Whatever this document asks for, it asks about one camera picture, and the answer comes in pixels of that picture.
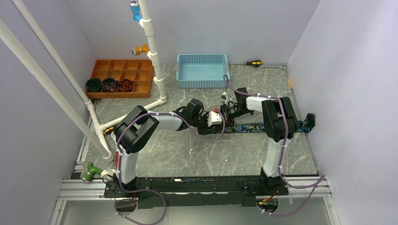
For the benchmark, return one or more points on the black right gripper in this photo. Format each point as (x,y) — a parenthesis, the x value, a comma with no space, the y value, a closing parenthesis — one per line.
(224,110)

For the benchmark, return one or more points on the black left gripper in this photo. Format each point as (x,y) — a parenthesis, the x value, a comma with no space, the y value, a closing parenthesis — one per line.
(206,130)

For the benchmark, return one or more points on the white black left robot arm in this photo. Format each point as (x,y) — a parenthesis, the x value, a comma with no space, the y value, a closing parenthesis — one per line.
(134,131)

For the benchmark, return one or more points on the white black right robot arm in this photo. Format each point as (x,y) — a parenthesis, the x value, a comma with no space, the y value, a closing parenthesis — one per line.
(280,123)

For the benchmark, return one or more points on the light blue plastic basket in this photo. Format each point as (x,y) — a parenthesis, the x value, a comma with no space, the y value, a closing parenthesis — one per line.
(202,71)

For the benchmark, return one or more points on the orange wooden compartment tray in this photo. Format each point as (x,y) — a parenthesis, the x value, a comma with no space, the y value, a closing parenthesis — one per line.
(139,71)

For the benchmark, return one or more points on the orange valve nozzle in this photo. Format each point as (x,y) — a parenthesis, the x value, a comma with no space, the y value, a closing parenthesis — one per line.
(138,50)

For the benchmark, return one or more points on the rolled dark green tie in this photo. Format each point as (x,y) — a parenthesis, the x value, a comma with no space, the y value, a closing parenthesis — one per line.
(94,85)

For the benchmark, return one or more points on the white vertical PVC pipe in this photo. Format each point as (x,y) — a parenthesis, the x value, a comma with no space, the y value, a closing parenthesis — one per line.
(154,57)

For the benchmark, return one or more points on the green valve nozzle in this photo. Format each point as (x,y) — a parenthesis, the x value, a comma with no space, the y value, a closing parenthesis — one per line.
(92,170)

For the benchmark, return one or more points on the blue valve nozzle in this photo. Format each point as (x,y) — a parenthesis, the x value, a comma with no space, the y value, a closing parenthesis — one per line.
(135,9)

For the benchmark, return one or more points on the white diagonal PVC pipe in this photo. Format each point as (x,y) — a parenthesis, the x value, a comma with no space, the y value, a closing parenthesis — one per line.
(13,43)

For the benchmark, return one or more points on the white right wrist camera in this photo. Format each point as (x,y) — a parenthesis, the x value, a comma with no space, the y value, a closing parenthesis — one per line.
(224,98)

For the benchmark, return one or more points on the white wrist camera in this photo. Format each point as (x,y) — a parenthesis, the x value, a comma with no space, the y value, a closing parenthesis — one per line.
(214,118)
(224,98)

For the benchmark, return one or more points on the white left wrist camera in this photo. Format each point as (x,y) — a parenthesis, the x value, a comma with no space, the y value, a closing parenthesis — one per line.
(214,118)

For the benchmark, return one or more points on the yellow black screwdriver at wall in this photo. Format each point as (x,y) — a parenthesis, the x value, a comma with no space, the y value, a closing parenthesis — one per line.
(255,63)

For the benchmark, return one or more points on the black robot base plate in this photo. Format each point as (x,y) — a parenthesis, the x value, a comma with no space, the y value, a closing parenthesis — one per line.
(197,191)

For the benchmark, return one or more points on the silver spanner at wall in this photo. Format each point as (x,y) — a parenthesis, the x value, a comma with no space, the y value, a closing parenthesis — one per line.
(283,67)

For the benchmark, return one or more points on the red handled adjustable wrench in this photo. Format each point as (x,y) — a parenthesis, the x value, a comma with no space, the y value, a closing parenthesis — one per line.
(117,158)

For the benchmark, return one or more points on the aluminium rail frame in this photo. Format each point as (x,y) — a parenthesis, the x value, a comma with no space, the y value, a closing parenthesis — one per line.
(183,154)

